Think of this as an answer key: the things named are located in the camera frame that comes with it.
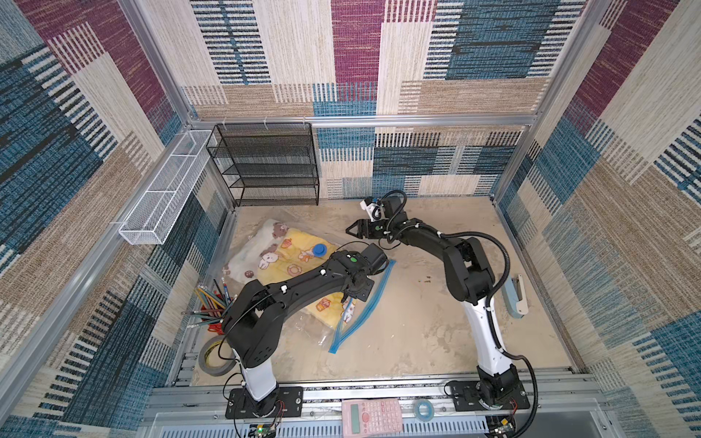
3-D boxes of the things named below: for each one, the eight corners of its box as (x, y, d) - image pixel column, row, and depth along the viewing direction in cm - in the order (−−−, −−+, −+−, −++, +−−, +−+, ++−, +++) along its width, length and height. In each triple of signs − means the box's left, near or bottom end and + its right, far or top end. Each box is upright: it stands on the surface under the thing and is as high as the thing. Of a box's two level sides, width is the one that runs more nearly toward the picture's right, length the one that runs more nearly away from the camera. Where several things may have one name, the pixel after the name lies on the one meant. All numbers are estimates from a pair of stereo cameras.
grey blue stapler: (505, 316, 90) (510, 311, 87) (500, 278, 99) (505, 272, 96) (523, 320, 89) (529, 315, 86) (517, 281, 98) (522, 275, 95)
